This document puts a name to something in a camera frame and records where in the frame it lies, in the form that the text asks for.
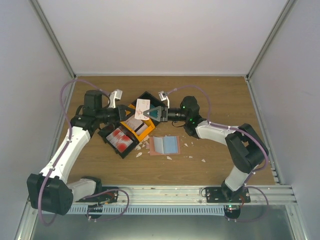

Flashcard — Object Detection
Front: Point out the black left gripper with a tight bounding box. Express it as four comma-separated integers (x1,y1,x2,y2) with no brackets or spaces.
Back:
96,104,136,124

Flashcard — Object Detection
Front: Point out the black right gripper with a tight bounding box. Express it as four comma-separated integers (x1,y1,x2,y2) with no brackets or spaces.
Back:
144,106,189,123

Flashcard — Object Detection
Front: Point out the black bin with teal cards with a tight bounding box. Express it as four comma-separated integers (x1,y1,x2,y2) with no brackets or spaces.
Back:
131,91,165,120

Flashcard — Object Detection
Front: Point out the white credit card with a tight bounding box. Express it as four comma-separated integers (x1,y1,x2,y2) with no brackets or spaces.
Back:
134,98,151,121

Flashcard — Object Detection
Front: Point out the yellow bin with white cards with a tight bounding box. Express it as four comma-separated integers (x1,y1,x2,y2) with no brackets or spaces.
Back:
121,98,156,142

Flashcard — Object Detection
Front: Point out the black bin with red cards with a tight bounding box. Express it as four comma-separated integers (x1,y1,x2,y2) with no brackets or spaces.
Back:
98,123,139,159

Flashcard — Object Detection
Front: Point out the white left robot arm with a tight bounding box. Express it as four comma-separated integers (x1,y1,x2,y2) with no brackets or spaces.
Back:
26,89,135,216

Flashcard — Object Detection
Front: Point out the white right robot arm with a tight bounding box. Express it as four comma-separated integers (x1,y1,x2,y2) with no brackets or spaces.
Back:
143,96,269,203

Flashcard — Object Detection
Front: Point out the stack of teal cards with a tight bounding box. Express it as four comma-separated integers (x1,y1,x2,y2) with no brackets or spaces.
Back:
148,107,161,120

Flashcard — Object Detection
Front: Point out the stack of white cards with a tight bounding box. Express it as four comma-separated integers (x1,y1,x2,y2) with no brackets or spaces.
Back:
124,117,149,136

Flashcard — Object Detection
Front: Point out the stack of red-white cards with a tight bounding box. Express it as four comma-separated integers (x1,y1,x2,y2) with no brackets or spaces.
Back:
106,127,133,153

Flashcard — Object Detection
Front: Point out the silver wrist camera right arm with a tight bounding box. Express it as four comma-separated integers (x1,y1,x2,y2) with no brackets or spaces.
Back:
158,91,170,109

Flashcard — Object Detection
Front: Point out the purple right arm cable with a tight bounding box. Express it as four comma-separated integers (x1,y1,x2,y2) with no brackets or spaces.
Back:
166,85,270,187

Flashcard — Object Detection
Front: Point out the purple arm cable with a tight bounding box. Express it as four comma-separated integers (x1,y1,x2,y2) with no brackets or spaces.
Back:
166,85,270,187
38,79,111,226

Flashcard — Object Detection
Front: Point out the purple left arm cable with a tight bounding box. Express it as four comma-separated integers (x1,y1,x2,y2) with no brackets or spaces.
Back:
38,79,111,226

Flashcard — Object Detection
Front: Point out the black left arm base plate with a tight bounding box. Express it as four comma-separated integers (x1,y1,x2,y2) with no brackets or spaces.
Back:
77,186,119,204

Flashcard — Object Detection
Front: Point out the grey slotted cable duct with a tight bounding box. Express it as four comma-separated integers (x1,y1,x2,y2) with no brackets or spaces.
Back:
67,204,225,216

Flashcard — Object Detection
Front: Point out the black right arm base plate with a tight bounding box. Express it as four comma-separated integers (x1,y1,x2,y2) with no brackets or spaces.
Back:
200,186,251,204

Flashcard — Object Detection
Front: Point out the aluminium front rail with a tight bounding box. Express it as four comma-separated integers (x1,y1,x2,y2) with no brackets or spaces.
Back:
27,184,298,205

